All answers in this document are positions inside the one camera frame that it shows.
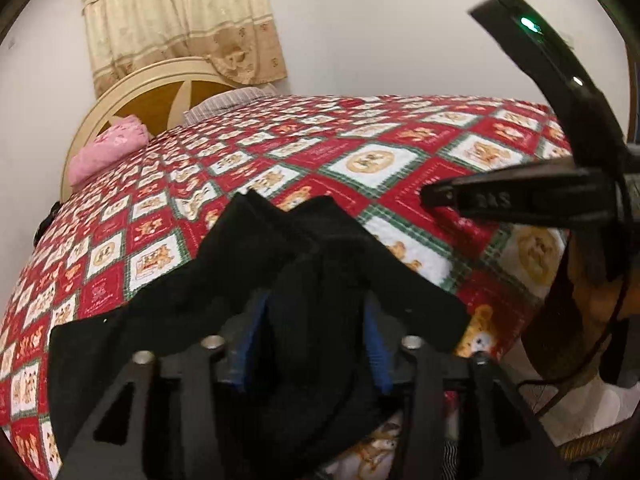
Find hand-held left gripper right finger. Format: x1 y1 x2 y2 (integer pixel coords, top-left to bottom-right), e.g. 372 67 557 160
362 299 567 480

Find red printed patchwork quilt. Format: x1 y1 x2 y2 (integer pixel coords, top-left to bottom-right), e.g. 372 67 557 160
0 94 576 480

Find beige patterned curtain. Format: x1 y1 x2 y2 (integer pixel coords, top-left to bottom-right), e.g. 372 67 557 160
81 0 288 98

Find cream wooden headboard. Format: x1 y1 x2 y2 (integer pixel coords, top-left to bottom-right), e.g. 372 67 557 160
60 57 241 201

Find striped pillow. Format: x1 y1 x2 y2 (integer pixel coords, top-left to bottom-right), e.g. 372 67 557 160
182 85 281 126

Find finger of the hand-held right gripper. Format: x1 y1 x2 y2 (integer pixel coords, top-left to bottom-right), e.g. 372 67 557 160
419 157 621 224

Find black cable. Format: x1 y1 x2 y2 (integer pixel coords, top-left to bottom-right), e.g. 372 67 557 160
517 280 631 418

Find pink pillow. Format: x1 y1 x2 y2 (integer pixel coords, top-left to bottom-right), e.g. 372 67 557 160
69 115 149 187

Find black pants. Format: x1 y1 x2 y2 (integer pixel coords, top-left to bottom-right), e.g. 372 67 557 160
48 189 471 480

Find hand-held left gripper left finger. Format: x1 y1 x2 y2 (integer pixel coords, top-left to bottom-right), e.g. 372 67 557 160
60 291 272 480

